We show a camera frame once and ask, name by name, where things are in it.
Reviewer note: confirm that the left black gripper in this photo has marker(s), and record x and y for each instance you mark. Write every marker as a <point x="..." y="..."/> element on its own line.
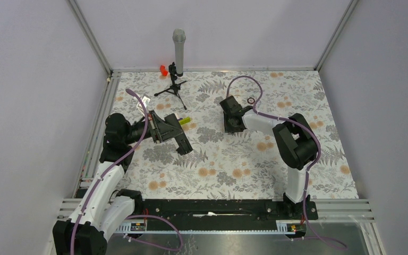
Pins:
<point x="164" y="129"/>

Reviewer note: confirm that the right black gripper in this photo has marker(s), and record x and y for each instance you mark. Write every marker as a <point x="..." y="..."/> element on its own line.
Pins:
<point x="227" y="128"/>

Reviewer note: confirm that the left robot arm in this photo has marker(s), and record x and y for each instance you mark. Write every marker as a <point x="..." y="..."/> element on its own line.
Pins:
<point x="93" y="222"/>

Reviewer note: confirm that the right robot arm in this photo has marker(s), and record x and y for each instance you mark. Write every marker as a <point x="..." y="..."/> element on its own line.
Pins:
<point x="294" y="138"/>

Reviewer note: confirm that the green yellow block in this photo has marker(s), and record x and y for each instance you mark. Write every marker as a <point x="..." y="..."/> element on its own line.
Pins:
<point x="185" y="120"/>

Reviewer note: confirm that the black tripod mic stand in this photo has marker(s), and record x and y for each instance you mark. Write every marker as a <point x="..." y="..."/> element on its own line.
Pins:
<point x="174" y="88"/>

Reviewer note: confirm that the floral table mat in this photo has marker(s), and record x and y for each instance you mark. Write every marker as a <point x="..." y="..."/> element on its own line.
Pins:
<point x="244" y="165"/>

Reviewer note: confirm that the orange plastic piece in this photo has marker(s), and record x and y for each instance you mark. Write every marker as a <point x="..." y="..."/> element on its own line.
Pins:
<point x="163" y="70"/>

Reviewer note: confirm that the grey microphone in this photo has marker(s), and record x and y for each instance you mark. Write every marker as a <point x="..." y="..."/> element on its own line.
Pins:
<point x="179" y="38"/>

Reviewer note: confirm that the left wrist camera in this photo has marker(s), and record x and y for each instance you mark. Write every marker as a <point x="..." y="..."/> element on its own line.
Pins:
<point x="145" y="100"/>

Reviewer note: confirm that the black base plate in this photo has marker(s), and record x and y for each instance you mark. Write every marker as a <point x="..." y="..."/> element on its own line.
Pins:
<point x="222" y="214"/>

